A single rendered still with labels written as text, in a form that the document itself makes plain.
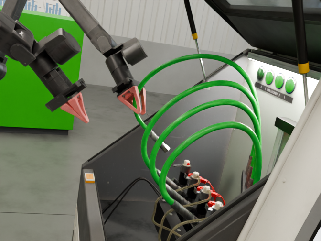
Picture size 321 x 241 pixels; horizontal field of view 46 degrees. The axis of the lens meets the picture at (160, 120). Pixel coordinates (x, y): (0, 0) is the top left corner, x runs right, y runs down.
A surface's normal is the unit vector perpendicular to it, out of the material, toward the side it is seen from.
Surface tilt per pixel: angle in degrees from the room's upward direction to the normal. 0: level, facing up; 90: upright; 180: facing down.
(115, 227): 0
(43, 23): 90
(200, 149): 90
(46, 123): 90
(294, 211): 76
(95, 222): 0
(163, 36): 90
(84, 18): 64
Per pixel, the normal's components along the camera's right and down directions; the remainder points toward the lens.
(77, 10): -0.22, -0.23
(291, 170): -0.89, -0.32
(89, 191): 0.17, -0.95
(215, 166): 0.24, 0.30
